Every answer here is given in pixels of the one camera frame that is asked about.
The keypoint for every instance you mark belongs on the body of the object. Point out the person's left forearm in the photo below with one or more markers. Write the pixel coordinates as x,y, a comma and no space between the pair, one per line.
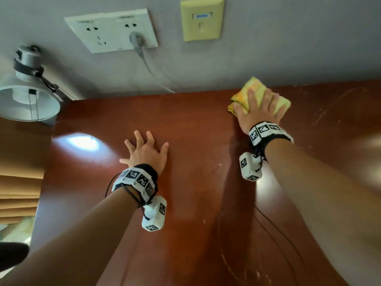
68,244

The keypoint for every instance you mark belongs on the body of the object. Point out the person's left hand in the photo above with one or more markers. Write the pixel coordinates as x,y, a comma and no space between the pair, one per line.
147,154

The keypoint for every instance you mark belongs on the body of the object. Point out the tan curtain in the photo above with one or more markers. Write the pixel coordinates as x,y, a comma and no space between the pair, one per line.
20,175

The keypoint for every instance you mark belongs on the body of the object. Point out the yellow cleaning cloth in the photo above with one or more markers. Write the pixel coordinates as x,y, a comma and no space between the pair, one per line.
253,86

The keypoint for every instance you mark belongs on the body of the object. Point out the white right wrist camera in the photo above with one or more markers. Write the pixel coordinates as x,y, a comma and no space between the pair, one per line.
250,166

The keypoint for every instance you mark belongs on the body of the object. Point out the red-brown wooden table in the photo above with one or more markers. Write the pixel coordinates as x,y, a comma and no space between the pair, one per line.
193,131

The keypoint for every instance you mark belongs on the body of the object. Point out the person's right hand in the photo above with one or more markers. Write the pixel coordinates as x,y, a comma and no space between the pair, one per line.
257,116

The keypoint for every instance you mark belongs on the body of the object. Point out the white cone lamp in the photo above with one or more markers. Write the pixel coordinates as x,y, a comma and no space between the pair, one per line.
26,95

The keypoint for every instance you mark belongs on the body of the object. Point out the black grey sleeve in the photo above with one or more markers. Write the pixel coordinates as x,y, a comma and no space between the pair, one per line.
12,254

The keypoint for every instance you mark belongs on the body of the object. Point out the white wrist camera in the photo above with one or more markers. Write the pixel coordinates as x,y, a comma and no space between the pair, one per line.
154,215
250,166

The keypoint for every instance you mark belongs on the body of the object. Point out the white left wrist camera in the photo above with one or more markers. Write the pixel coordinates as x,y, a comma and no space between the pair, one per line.
154,215

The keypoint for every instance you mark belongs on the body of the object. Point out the person's right forearm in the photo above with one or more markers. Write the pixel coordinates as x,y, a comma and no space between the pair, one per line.
327,199

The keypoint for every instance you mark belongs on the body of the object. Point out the yellow wall plate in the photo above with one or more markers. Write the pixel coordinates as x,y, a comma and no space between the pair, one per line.
202,19

